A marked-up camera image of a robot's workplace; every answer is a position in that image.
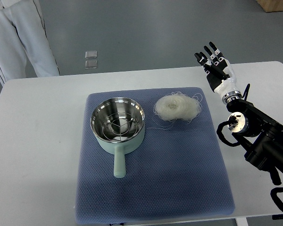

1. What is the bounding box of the mint green steel pot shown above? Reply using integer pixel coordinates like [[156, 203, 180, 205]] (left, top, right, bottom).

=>
[[90, 97, 145, 178]]

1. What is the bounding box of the person in white clothes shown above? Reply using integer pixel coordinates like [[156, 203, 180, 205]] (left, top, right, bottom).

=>
[[0, 0, 59, 85]]

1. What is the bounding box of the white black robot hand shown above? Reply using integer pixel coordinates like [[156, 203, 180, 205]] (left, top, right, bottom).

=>
[[194, 42, 242, 104]]

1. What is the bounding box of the upper metal floor plate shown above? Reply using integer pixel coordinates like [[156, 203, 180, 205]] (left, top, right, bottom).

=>
[[85, 50, 97, 59]]

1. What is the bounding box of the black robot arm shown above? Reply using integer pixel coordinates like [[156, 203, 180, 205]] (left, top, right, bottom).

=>
[[216, 87, 283, 186]]

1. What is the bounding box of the wooden box corner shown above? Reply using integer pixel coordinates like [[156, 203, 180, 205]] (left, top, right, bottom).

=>
[[257, 0, 283, 12]]

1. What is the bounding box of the blue textured mat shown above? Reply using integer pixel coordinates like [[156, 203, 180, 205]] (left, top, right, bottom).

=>
[[75, 87, 235, 224]]

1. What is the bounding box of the white vermicelli nest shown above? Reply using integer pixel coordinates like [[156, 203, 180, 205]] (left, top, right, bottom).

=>
[[146, 91, 204, 130]]

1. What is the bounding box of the wire steaming rack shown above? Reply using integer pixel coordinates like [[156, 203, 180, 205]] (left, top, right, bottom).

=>
[[101, 116, 141, 142]]

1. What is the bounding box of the black cable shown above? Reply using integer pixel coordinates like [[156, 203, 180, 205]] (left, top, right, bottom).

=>
[[270, 187, 283, 215]]

